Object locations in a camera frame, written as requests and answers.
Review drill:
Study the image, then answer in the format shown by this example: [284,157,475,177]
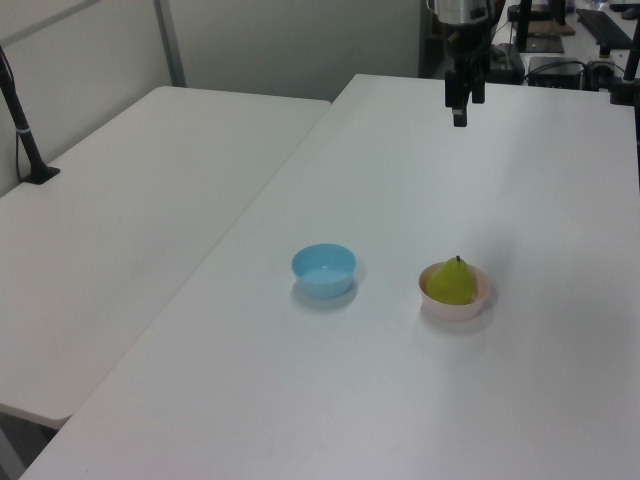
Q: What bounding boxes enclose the pink plastic bowl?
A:
[417,260,494,323]

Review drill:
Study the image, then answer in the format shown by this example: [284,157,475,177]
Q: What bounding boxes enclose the blue plastic bowl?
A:
[291,242,358,300]

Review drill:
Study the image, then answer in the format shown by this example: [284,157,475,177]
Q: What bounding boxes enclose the black monitor stand pole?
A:
[513,0,566,54]

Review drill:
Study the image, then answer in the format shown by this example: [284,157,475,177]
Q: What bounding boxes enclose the grey partition post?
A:
[151,0,188,89]

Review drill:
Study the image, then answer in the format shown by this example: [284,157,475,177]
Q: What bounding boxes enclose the yellow-green pear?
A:
[425,255,477,307]

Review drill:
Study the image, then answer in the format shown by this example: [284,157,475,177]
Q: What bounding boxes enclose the black pole with white band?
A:
[0,44,62,186]

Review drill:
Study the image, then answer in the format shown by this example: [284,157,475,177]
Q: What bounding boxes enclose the black equipment box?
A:
[526,55,587,87]

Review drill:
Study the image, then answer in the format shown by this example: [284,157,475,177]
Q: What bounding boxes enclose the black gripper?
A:
[442,21,493,128]

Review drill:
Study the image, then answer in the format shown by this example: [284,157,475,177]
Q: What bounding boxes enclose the black clamp pole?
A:
[608,18,640,107]

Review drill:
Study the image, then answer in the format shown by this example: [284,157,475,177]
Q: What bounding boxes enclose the black keyboard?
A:
[574,7,635,50]

